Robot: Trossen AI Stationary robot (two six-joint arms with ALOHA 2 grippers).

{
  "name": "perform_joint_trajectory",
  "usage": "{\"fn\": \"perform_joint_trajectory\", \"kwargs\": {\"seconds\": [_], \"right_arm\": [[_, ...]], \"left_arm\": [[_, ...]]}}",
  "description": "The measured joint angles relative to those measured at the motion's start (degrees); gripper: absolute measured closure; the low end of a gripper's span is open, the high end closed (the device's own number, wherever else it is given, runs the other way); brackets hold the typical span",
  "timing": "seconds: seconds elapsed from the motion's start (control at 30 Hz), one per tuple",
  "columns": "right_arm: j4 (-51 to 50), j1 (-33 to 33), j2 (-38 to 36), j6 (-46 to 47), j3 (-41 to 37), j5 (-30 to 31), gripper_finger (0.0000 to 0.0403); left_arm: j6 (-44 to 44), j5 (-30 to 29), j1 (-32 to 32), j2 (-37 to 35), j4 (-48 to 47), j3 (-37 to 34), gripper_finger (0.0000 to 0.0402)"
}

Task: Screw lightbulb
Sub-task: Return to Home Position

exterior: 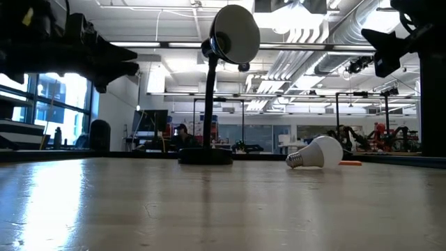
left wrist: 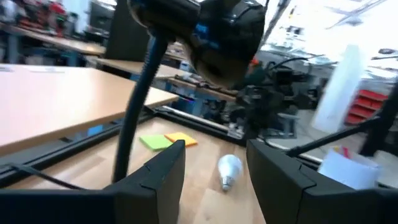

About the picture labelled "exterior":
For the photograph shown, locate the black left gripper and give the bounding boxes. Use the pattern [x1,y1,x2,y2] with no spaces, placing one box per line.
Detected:
[0,0,140,93]

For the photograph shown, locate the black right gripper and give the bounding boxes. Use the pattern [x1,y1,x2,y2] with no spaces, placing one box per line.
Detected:
[361,0,446,78]

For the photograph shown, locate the black gooseneck desk lamp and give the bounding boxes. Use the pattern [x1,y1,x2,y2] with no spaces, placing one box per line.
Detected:
[177,3,261,166]

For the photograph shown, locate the white lightbulb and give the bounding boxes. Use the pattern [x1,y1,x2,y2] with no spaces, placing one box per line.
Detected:
[285,135,344,170]

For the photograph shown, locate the long ceiling light strip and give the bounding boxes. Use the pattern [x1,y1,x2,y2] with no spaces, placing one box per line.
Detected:
[109,41,377,50]

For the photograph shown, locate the large glass window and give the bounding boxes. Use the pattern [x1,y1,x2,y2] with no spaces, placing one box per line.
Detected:
[0,72,93,147]

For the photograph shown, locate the black computer monitor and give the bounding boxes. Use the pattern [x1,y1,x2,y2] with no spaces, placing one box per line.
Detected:
[132,109,169,132]

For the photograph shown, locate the black rounded chair back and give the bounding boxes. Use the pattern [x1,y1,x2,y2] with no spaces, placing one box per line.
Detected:
[89,119,112,152]

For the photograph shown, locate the red and black robot arms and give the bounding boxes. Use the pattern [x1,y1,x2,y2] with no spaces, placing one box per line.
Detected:
[327,121,421,153]

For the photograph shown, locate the dark drinking bottle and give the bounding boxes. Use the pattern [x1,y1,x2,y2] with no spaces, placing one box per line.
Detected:
[53,126,63,150]

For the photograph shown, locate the person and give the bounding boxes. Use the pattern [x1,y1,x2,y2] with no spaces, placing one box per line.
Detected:
[170,123,201,151]

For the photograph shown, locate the silver ceiling duct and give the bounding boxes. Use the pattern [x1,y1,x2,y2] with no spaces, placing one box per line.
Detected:
[243,0,401,112]

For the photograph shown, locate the black background station frame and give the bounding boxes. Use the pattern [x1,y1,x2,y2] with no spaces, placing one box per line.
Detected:
[335,91,391,140]
[193,98,245,151]

